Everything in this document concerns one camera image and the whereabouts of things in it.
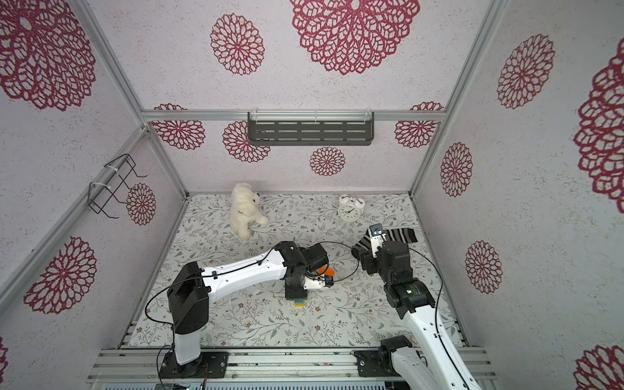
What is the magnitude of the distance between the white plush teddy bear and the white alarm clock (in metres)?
0.36

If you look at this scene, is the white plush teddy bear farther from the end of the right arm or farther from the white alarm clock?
the end of the right arm

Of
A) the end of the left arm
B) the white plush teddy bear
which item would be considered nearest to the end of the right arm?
the end of the left arm

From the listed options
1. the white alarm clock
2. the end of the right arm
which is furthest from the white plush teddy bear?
the end of the right arm

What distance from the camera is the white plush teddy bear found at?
945 millimetres

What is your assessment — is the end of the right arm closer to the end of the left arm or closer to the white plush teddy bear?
the end of the left arm

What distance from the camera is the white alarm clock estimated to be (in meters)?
1.04
